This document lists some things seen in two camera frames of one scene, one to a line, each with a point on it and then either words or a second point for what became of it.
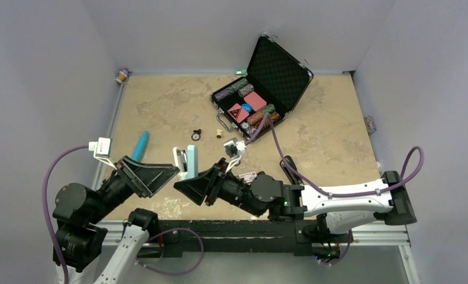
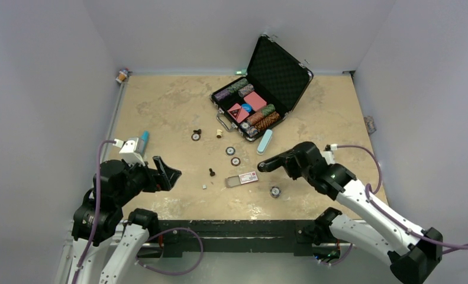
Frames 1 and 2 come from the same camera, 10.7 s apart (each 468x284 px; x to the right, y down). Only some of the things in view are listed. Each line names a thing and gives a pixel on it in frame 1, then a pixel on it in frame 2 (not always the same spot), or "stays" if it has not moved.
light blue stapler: x=186 y=161 to x=262 y=145
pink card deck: x=255 y=100 stays
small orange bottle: x=123 y=75 stays
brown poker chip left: x=195 y=136 stays
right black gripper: x=197 y=187 to x=289 y=161
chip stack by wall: x=370 y=125 stays
